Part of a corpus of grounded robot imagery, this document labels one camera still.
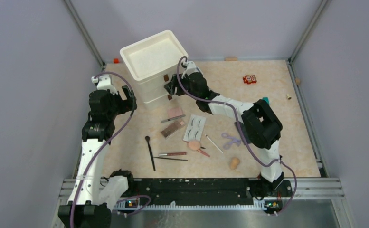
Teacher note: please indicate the peach powder puff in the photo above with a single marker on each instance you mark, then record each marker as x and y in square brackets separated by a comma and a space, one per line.
[194, 145]

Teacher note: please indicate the silver eyeliner pencil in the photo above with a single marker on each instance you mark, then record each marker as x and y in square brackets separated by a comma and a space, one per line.
[173, 118]

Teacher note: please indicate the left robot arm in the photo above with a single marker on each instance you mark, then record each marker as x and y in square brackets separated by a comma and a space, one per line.
[86, 207]

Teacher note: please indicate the beige makeup sponge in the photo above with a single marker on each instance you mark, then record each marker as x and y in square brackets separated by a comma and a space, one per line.
[234, 163]

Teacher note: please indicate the white plastic drawer organizer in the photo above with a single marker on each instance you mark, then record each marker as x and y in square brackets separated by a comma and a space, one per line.
[151, 63]

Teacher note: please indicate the teal toy block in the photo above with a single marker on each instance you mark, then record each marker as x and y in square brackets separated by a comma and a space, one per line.
[266, 99]

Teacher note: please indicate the pink compact case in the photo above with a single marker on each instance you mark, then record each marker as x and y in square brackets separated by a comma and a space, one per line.
[175, 112]

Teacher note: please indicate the white cosmetic pencil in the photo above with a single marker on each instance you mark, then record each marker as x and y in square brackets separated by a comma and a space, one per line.
[214, 143]

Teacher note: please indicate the dark green building baseplate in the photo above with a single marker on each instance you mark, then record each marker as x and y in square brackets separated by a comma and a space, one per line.
[242, 130]

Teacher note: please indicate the thin black pencil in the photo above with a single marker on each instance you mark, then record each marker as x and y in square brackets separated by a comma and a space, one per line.
[172, 159]

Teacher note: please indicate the brown eyeshadow palette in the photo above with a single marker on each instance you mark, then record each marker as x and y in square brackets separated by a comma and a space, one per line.
[172, 128]

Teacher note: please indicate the black makeup brush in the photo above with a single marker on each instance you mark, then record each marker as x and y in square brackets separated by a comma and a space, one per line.
[147, 138]

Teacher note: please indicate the wooden block at wall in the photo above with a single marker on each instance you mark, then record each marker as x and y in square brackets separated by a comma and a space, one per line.
[231, 59]

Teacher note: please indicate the white false eyelash card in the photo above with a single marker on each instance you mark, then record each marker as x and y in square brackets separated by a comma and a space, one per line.
[195, 127]

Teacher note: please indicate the silver red lip pencil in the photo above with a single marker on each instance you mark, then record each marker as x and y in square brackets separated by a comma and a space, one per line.
[172, 154]

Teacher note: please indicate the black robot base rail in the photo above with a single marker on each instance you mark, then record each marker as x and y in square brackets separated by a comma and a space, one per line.
[206, 191]

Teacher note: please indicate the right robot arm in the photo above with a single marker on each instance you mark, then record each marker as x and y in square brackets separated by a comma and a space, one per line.
[256, 122]

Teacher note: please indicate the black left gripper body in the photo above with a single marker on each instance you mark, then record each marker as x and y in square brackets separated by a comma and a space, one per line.
[119, 105]

